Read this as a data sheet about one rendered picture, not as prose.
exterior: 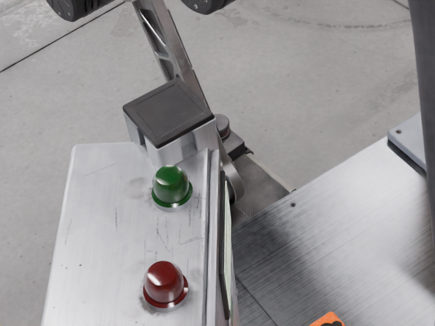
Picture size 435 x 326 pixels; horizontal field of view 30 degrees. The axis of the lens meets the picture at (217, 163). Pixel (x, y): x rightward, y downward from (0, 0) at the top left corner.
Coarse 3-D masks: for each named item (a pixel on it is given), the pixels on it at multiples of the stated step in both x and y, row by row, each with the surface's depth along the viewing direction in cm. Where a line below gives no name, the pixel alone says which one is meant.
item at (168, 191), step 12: (168, 168) 50; (180, 168) 50; (156, 180) 49; (168, 180) 49; (180, 180) 49; (156, 192) 50; (168, 192) 49; (180, 192) 49; (192, 192) 50; (156, 204) 50; (168, 204) 50; (180, 204) 50
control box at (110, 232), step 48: (96, 144) 54; (144, 144) 54; (192, 144) 54; (96, 192) 52; (144, 192) 51; (96, 240) 49; (144, 240) 49; (192, 240) 49; (48, 288) 47; (96, 288) 47; (192, 288) 46
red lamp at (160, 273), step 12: (156, 264) 45; (168, 264) 45; (144, 276) 45; (156, 276) 45; (168, 276) 45; (180, 276) 45; (144, 288) 46; (156, 288) 44; (168, 288) 44; (180, 288) 45; (156, 300) 45; (168, 300) 45; (180, 300) 45
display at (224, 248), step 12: (228, 204) 55; (228, 216) 55; (228, 228) 54; (228, 240) 54; (228, 252) 53; (228, 264) 53; (228, 276) 52; (228, 288) 52; (228, 300) 52; (228, 312) 52
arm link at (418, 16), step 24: (408, 0) 55; (432, 0) 53; (432, 24) 54; (432, 48) 55; (432, 72) 56; (432, 96) 56; (432, 120) 57; (432, 144) 57; (432, 168) 58; (432, 192) 59; (432, 216) 59; (432, 240) 60
